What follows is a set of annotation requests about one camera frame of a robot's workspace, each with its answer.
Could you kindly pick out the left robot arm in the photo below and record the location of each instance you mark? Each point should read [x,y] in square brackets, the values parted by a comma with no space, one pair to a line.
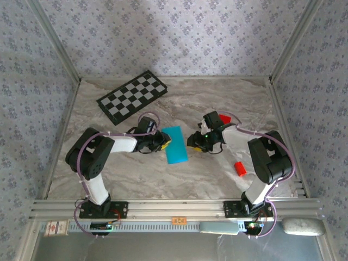
[92,157]

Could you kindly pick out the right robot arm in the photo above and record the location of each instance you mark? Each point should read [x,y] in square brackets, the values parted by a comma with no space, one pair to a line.
[269,163]

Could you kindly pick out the notched red block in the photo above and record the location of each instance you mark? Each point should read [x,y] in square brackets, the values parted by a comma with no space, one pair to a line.
[225,119]

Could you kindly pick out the small red block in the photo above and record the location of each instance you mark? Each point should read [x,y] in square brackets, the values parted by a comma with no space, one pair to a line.
[240,169]

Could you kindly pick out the black and grey chessboard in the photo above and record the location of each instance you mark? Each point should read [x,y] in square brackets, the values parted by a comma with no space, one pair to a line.
[131,98]

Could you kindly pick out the orange label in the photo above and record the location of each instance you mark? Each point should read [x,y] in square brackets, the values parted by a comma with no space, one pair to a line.
[179,220]

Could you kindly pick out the grey-blue box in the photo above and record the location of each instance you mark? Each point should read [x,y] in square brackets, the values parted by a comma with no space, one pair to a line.
[218,227]

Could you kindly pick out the right controller board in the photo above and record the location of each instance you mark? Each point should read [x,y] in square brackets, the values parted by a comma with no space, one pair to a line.
[253,225]

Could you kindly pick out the controller board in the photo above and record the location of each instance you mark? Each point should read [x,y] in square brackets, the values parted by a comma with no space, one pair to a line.
[253,225]
[100,226]

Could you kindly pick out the left controller board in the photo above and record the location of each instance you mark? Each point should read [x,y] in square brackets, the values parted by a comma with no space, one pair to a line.
[100,226]

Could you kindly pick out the grey stone-like pad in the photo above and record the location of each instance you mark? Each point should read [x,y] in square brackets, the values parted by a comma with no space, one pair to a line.
[301,226]

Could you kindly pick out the red and white card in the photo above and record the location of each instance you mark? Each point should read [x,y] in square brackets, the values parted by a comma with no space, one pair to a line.
[55,228]

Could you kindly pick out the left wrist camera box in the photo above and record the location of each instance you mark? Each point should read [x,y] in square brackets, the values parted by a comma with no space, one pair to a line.
[146,125]

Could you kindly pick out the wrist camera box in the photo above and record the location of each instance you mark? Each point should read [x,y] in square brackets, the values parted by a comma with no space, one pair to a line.
[146,125]
[213,119]

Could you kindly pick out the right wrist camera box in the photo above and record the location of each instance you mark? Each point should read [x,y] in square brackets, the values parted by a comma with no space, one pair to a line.
[213,119]

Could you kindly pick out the aluminium mounting rail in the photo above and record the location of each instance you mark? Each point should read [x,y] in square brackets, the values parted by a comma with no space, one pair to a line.
[176,209]

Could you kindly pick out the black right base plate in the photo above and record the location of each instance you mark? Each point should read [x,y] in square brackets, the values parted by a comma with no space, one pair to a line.
[231,209]

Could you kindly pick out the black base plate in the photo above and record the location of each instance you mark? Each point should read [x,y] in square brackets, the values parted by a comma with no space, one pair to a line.
[119,209]
[231,209]

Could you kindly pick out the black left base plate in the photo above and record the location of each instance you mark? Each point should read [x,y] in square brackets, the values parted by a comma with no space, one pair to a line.
[119,209]

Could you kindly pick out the aluminium side rail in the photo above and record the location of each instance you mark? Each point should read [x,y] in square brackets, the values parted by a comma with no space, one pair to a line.
[285,127]
[62,141]

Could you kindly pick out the aluminium frame post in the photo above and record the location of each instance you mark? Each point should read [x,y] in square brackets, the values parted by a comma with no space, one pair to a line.
[55,40]
[293,40]

